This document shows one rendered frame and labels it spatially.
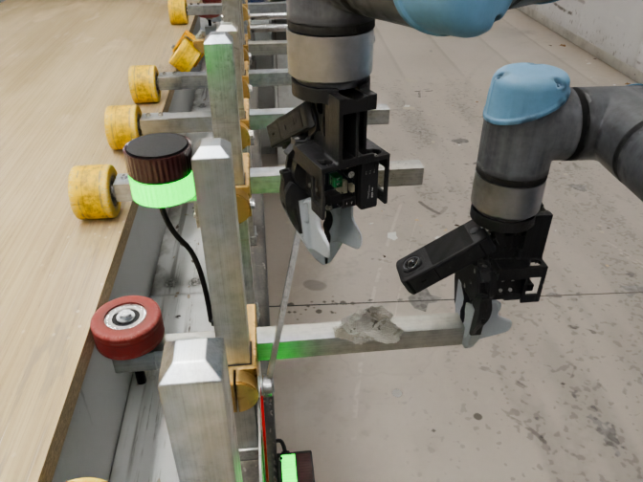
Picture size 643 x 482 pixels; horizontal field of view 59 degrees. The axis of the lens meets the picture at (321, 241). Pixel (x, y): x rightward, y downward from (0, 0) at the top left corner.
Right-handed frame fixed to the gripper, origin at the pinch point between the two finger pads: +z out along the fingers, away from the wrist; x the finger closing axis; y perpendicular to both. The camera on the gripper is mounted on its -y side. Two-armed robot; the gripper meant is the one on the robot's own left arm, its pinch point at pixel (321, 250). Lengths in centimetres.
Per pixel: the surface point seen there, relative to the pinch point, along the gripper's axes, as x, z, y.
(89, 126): -17, 8, -72
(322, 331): 0.3, 12.8, -0.6
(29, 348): -32.0, 8.5, -8.7
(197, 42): 14, 1, -100
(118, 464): -27.3, 36.5, -12.3
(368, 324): 5.5, 11.9, 1.7
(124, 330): -22.0, 8.0, -6.2
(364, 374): 45, 98, -62
